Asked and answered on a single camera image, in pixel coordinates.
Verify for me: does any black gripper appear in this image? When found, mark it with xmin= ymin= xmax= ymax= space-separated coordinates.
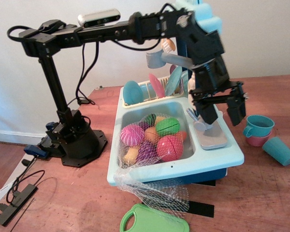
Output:
xmin=189 ymin=56 xmax=246 ymax=126

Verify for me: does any grey toy faucet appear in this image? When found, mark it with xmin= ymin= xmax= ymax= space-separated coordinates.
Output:
xmin=146 ymin=50 xmax=227 ymax=150

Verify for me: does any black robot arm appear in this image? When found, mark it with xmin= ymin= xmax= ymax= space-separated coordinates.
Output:
xmin=7 ymin=3 xmax=246 ymax=167

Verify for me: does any teal toy mug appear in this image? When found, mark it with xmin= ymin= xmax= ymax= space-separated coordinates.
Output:
xmin=243 ymin=115 xmax=275 ymax=138

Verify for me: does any white toy soap bottle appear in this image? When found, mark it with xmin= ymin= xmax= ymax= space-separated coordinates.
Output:
xmin=188 ymin=73 xmax=195 ymax=99

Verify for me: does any light blue toy sink unit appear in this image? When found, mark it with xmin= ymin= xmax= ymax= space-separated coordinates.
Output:
xmin=107 ymin=0 xmax=246 ymax=186

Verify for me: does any pink toy cup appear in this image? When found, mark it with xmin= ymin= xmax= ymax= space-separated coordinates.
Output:
xmin=246 ymin=132 xmax=272 ymax=147

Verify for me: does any light blue toy plate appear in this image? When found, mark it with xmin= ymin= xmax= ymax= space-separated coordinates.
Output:
xmin=165 ymin=66 xmax=182 ymax=96

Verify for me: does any green toy fruit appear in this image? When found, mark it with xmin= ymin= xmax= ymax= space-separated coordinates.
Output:
xmin=155 ymin=117 xmax=180 ymax=137

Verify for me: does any teal toy tumbler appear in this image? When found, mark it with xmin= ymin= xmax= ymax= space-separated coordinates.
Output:
xmin=262 ymin=137 xmax=290 ymax=166

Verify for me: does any pink red toy fruit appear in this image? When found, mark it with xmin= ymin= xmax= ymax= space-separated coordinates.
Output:
xmin=157 ymin=135 xmax=184 ymax=162

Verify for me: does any pink toy plate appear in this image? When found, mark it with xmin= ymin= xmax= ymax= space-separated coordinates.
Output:
xmin=149 ymin=73 xmax=165 ymax=98

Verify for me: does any cream dish rack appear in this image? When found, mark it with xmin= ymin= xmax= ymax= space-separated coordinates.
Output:
xmin=119 ymin=80 xmax=185 ymax=109

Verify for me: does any white mesh net bag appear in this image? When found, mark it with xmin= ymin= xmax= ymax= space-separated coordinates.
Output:
xmin=114 ymin=113 xmax=189 ymax=218

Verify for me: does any toy dish brush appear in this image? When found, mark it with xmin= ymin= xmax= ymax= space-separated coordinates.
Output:
xmin=161 ymin=38 xmax=176 ymax=53

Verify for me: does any teal toy plate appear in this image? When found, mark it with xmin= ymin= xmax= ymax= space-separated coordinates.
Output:
xmin=123 ymin=81 xmax=144 ymax=105

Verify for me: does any magenta toy onion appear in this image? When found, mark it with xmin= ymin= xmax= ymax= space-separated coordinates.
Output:
xmin=120 ymin=124 xmax=145 ymax=146

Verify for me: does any black velcro strip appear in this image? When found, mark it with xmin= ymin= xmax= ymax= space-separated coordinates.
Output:
xmin=188 ymin=201 xmax=215 ymax=218

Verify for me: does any green toy cutting board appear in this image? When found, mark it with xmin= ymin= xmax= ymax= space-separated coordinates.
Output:
xmin=119 ymin=203 xmax=190 ymax=232

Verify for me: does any black usb hub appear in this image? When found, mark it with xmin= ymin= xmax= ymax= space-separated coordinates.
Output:
xmin=0 ymin=184 xmax=38 ymax=227

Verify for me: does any black hanging cable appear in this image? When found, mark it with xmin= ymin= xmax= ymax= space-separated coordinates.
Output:
xmin=75 ymin=42 xmax=100 ymax=106

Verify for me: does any silver depth camera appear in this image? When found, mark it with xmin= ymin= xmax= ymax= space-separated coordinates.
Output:
xmin=77 ymin=9 xmax=121 ymax=28

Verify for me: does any blue cable connector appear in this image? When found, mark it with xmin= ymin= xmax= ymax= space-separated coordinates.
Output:
xmin=24 ymin=145 xmax=48 ymax=159

